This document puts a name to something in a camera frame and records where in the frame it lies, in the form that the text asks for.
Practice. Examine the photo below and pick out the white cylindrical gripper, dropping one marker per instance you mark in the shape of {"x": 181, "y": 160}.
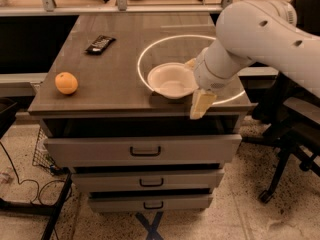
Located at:
{"x": 209, "y": 73}

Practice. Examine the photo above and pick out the white paper bowl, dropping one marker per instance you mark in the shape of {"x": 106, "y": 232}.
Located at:
{"x": 172, "y": 80}

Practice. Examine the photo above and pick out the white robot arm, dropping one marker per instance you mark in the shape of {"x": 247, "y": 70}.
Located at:
{"x": 255, "y": 31}

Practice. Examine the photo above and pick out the black rxbar chocolate wrapper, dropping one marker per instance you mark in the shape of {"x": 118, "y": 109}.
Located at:
{"x": 100, "y": 45}

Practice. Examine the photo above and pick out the top grey drawer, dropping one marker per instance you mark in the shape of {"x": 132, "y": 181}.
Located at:
{"x": 138, "y": 151}

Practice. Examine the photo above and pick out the grey drawer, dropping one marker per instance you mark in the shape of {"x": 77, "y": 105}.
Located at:
{"x": 138, "y": 151}
{"x": 148, "y": 180}
{"x": 151, "y": 203}

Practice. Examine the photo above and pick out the grey drawer cabinet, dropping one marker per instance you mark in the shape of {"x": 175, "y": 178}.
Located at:
{"x": 113, "y": 99}

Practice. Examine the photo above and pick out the black office chair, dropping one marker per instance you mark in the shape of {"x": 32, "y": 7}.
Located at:
{"x": 286, "y": 108}

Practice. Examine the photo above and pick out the middle grey drawer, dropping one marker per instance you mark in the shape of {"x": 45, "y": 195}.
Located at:
{"x": 148, "y": 180}

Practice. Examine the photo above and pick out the orange fruit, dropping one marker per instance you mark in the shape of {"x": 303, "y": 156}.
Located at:
{"x": 66, "y": 83}

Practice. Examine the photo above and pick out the bottom grey drawer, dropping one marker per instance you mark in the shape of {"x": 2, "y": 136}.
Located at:
{"x": 151, "y": 203}

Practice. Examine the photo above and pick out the blue tape cross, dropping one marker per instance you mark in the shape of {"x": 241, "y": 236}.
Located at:
{"x": 151, "y": 227}

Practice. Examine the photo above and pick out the black metal stand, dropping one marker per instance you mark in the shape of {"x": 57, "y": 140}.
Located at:
{"x": 8, "y": 110}

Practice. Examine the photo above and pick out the wire mesh basket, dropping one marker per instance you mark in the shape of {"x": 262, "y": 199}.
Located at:
{"x": 41, "y": 156}

